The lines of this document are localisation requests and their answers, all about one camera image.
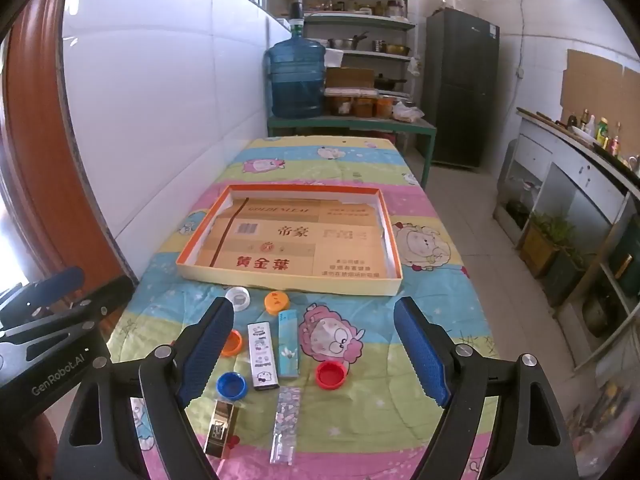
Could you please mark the yellow-orange bottle cap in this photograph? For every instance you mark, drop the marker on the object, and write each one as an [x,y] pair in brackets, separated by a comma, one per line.
[276,302]

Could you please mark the dark refrigerator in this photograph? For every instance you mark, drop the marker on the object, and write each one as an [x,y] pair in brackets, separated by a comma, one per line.
[462,90]

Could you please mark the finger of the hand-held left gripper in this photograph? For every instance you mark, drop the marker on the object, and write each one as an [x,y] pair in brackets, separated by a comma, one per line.
[112,295]
[55,282]

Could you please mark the orange pickle jar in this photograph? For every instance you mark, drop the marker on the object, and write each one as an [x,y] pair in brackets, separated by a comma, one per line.
[334,105]
[384,106]
[363,106]

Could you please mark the blue water jug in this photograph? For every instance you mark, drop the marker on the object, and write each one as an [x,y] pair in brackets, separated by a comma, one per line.
[295,75]

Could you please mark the brown cardboard box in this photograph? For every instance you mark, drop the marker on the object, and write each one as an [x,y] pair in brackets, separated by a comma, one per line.
[350,77]

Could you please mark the white cartoon-print slim box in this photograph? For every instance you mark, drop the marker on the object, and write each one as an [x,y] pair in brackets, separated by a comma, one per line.
[263,357]

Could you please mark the brass bowl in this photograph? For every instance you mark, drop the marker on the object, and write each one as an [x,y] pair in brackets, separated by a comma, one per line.
[397,49]

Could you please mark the white bottle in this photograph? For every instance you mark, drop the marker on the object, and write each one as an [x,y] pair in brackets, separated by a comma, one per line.
[591,126]

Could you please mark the blue bottle cap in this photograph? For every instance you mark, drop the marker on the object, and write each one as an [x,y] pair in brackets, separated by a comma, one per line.
[231,385]

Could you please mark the deep orange bottle cap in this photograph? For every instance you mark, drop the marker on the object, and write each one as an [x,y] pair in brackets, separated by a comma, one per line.
[235,346]

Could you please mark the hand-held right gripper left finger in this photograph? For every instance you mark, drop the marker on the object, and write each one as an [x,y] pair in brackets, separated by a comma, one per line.
[207,355]

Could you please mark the dark plant crate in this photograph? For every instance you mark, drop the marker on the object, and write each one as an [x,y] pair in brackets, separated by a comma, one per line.
[570,272]

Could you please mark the red bottle cap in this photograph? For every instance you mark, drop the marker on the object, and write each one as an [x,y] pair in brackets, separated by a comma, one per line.
[331,375]

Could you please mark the orange-rimmed cardboard tray box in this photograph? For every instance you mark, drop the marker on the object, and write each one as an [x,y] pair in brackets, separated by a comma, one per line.
[300,240]

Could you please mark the brown wooden door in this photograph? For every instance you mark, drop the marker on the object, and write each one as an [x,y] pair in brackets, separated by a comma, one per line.
[40,110]

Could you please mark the tall dark sauce bottle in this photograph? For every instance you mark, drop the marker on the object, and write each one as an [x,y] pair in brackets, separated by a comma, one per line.
[584,117]

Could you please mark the green yellow bottle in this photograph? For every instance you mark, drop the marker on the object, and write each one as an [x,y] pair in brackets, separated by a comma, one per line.
[603,132]

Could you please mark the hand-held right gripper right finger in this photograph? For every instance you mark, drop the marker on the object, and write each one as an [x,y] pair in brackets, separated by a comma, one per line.
[422,355]

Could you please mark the black wok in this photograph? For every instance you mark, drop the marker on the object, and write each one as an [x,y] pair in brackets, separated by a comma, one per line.
[387,81]

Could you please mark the clear patterned slim box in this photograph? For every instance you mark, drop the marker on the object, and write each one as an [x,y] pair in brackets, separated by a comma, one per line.
[285,425]

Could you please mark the short dark sauce bottle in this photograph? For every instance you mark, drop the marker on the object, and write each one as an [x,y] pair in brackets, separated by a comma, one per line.
[572,120]

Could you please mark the white counter cabinet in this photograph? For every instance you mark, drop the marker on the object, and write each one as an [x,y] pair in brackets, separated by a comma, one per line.
[575,165]

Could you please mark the teal slim box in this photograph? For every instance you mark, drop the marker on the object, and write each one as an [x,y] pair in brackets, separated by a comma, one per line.
[289,342]

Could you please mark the steel pot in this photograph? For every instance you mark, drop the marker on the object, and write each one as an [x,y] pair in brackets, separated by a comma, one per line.
[340,43]

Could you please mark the red sauce bottle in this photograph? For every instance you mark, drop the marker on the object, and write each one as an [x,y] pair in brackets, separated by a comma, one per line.
[616,142]

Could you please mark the plastic bag of food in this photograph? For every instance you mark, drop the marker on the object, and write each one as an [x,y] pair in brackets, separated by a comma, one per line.
[407,111]

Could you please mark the yellow wooden plant crate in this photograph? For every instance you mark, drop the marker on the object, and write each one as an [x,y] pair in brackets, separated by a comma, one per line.
[542,247]

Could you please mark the gold and black slim box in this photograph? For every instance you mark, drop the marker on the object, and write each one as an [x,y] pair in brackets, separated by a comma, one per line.
[220,427]

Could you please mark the green low table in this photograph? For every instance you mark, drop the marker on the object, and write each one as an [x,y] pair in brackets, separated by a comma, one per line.
[350,125]

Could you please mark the large cardboard wall sheet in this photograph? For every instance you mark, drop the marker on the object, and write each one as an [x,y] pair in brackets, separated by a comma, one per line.
[592,80]

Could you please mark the white bottle cap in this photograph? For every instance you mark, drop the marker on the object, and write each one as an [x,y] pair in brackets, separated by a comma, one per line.
[238,297]

